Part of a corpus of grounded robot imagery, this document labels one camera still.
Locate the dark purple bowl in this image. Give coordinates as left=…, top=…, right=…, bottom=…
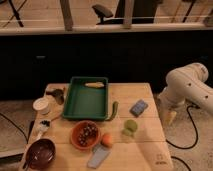
left=25, top=139, right=56, bottom=170

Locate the orange bowl with grapes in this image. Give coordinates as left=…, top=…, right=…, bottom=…
left=70, top=120, right=101, bottom=151

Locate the orange fruit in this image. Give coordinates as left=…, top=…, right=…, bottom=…
left=101, top=133, right=113, bottom=148

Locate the black office chair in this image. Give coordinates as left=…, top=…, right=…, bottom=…
left=92, top=0, right=159, bottom=25

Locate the yellow corn cob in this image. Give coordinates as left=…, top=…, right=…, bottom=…
left=85, top=82, right=104, bottom=88

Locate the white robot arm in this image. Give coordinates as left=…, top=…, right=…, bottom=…
left=158, top=63, right=213, bottom=126

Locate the blue grey sponge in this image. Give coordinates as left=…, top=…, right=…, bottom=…
left=130, top=100, right=148, bottom=117

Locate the white brush with black bristles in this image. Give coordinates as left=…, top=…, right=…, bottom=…
left=36, top=120, right=50, bottom=140

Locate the white cup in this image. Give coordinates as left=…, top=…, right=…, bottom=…
left=33, top=97, right=50, bottom=115

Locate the black cable on floor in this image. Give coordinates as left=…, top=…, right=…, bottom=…
left=165, top=104, right=200, bottom=171

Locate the black cable left floor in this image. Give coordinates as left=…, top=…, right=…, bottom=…
left=0, top=112, right=30, bottom=144

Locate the green plastic tray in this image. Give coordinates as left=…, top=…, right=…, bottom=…
left=62, top=77, right=108, bottom=121

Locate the green plastic cup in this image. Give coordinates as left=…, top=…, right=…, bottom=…
left=122, top=120, right=138, bottom=137

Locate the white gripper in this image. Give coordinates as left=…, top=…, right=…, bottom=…
left=160, top=102, right=177, bottom=126

